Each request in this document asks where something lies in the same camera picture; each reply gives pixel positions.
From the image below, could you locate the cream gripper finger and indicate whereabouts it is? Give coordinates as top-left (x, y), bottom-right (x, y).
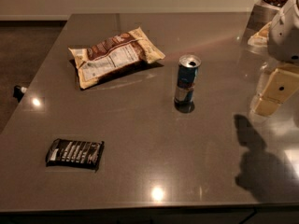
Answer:
top-left (250, 63), bottom-right (299, 117)

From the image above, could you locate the blue silver redbull can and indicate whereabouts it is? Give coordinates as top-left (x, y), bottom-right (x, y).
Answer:
top-left (174, 54), bottom-right (201, 105)

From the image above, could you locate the small black object on floor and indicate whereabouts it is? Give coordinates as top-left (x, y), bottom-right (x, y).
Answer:
top-left (13, 85), bottom-right (27, 102)

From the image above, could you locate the cream packet at table edge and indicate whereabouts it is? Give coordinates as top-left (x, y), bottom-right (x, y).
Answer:
top-left (248, 21), bottom-right (271, 47)

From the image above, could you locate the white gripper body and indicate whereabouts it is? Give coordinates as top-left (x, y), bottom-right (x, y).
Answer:
top-left (267, 0), bottom-right (299, 63)

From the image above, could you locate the brown chip bag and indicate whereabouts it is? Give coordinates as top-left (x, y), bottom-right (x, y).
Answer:
top-left (69, 27), bottom-right (165, 90)

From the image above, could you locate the black snack bar wrapper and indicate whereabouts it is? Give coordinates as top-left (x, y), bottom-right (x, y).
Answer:
top-left (45, 138), bottom-right (105, 171)

